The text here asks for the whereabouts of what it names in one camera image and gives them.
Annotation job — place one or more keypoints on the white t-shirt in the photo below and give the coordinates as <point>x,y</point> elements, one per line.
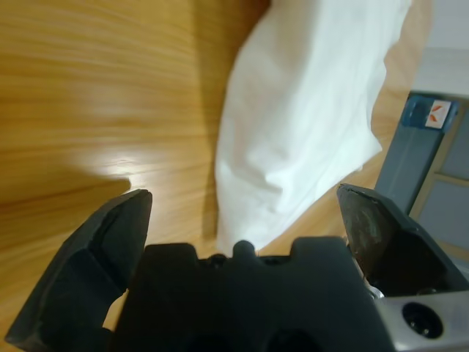
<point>293,110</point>

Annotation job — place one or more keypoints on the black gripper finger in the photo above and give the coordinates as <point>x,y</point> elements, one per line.
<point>80,264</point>
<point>395,253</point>

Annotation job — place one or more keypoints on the blue box with orange mark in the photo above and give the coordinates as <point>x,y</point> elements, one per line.
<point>414,146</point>

